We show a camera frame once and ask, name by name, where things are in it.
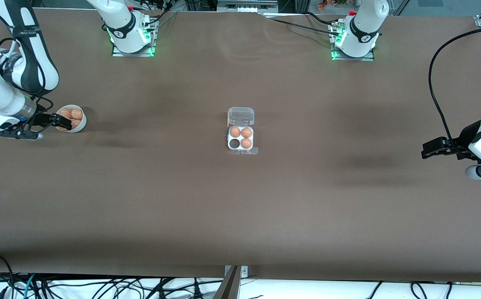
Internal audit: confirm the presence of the black base cable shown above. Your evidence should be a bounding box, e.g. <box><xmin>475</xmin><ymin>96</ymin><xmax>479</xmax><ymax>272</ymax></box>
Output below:
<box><xmin>139</xmin><ymin>0</ymin><xmax>179</xmax><ymax>27</ymax></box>

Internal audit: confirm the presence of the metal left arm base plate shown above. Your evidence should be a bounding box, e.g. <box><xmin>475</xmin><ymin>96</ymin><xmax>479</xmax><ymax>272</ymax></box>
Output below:
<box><xmin>331</xmin><ymin>23</ymin><xmax>375</xmax><ymax>61</ymax></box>

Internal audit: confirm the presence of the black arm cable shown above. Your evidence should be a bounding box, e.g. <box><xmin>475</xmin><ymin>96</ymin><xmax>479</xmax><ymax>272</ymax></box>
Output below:
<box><xmin>429</xmin><ymin>27</ymin><xmax>481</xmax><ymax>146</ymax></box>
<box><xmin>0</xmin><ymin>37</ymin><xmax>54</xmax><ymax>125</ymax></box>

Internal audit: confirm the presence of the black table cable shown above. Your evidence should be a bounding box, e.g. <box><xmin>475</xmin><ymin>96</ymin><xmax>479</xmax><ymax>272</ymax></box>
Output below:
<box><xmin>263</xmin><ymin>17</ymin><xmax>339</xmax><ymax>36</ymax></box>
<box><xmin>305</xmin><ymin>11</ymin><xmax>343</xmax><ymax>27</ymax></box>

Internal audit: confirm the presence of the clear plastic egg box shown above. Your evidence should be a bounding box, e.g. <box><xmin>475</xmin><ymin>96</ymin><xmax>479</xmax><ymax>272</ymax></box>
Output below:
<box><xmin>226</xmin><ymin>107</ymin><xmax>255</xmax><ymax>151</ymax></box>

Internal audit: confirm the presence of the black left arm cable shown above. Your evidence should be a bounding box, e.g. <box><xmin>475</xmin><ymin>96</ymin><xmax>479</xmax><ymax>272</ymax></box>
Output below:
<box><xmin>429</xmin><ymin>27</ymin><xmax>481</xmax><ymax>146</ymax></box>

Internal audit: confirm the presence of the teal floor cable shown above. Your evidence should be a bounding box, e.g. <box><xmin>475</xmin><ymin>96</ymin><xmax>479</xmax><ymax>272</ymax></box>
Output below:
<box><xmin>24</xmin><ymin>273</ymin><xmax>37</xmax><ymax>299</ymax></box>

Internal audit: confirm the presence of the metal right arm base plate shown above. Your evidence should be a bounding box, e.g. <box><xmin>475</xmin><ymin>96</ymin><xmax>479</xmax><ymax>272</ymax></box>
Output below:
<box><xmin>112</xmin><ymin>19</ymin><xmax>157</xmax><ymax>57</ymax></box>

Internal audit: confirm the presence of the grey control box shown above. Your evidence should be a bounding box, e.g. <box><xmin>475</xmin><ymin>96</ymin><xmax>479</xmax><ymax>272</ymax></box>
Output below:
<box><xmin>217</xmin><ymin>0</ymin><xmax>279</xmax><ymax>13</ymax></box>

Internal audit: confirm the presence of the white bowl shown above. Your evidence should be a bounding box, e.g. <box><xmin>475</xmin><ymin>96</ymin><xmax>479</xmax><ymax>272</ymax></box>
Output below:
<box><xmin>53</xmin><ymin>104</ymin><xmax>87</xmax><ymax>133</ymax></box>

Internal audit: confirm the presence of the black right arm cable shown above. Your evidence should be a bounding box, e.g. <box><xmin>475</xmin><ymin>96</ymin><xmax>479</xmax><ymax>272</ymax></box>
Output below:
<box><xmin>0</xmin><ymin>37</ymin><xmax>54</xmax><ymax>125</ymax></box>

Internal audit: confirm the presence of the clear plastic egg carton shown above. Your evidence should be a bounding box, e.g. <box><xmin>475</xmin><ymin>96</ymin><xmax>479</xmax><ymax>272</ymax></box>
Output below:
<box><xmin>226</xmin><ymin>146</ymin><xmax>259</xmax><ymax>156</ymax></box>

